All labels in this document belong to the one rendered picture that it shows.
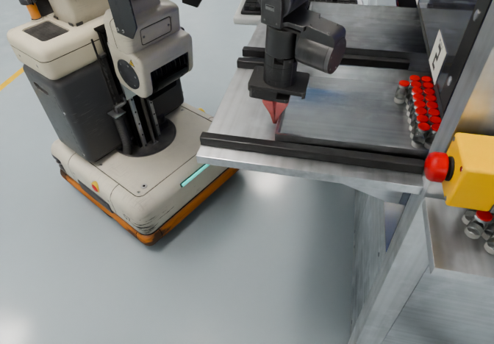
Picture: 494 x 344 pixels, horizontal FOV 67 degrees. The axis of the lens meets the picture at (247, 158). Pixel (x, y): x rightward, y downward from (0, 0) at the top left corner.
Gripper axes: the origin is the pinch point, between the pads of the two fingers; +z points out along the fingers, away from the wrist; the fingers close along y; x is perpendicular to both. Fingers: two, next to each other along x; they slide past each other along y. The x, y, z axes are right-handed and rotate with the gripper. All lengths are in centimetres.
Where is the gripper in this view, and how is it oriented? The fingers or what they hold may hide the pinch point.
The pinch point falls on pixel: (275, 118)
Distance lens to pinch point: 73.5
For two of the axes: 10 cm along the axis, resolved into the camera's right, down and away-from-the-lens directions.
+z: -0.2, 7.0, 7.2
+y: 9.7, 1.8, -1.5
